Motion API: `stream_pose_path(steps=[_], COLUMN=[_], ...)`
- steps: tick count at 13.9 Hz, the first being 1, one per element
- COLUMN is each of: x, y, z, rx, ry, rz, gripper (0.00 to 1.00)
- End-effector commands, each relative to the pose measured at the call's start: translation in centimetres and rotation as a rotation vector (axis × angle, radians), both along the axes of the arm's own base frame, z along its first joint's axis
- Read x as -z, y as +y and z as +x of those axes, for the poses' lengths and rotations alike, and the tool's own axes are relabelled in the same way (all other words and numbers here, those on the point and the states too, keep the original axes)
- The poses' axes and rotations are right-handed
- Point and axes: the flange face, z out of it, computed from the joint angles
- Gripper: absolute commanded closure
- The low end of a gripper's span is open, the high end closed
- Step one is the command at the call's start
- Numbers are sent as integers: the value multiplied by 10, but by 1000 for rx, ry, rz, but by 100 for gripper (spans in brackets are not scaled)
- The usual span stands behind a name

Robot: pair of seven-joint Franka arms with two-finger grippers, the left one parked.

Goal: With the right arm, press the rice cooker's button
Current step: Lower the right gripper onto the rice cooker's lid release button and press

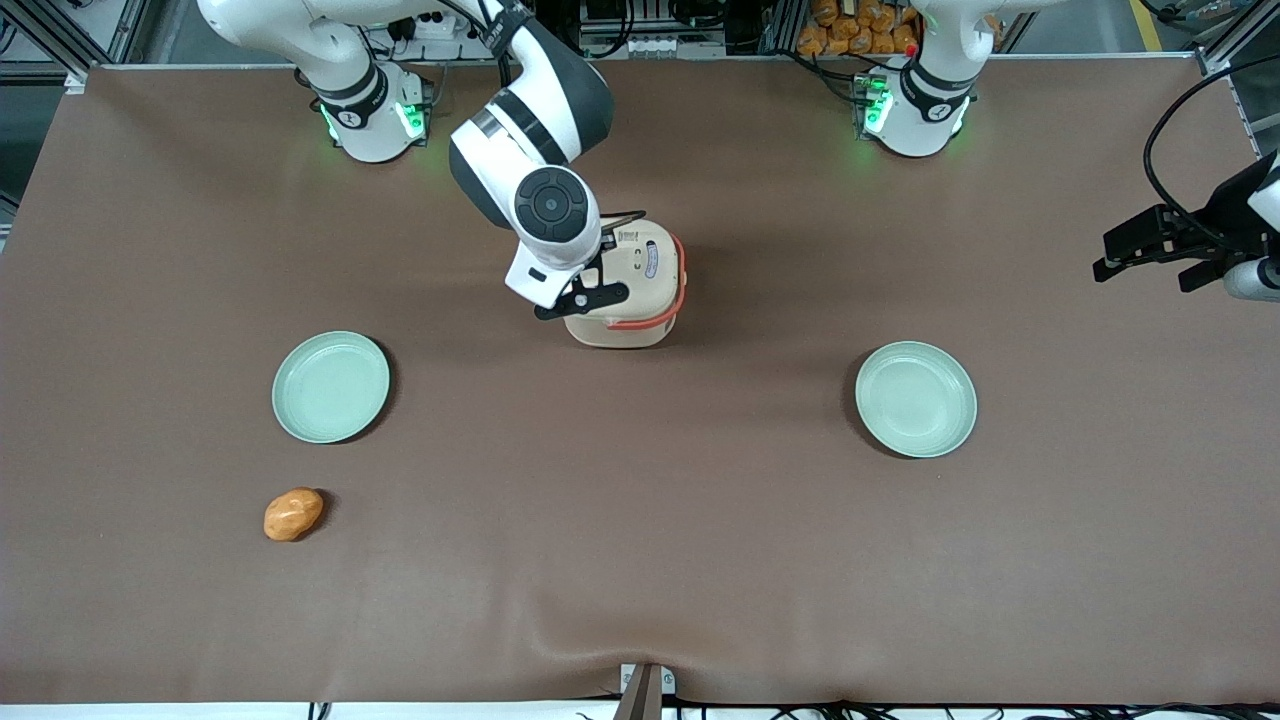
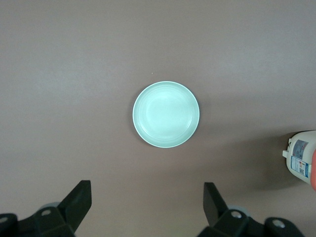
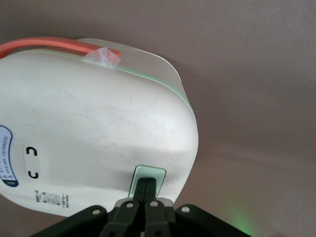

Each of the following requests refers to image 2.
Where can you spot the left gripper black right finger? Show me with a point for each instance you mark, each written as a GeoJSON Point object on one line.
{"type": "Point", "coordinates": [222, 214]}

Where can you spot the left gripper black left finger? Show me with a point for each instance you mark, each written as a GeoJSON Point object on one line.
{"type": "Point", "coordinates": [61, 214]}

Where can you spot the mint green round plate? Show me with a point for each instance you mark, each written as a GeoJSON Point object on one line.
{"type": "Point", "coordinates": [166, 114]}

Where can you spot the brown table cloth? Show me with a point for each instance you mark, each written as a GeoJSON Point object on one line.
{"type": "Point", "coordinates": [74, 98]}

